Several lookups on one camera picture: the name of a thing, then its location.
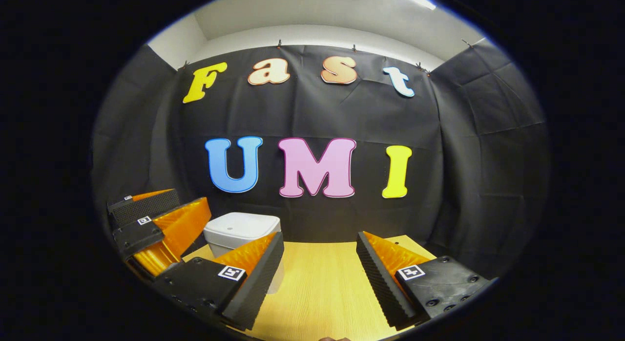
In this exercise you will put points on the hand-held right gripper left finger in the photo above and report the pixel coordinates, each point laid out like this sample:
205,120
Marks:
259,282

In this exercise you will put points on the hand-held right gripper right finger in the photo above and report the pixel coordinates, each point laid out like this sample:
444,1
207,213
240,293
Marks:
378,285

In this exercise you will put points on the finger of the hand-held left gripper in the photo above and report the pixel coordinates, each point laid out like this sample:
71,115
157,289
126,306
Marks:
141,236
146,206

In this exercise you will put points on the white desktop garbage bin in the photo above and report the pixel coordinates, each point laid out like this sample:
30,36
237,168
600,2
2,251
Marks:
239,231

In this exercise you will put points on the wooden desktop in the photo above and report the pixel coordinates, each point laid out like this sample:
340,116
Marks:
322,292

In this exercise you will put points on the black backdrop cloth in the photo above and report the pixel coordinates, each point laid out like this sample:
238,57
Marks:
317,111

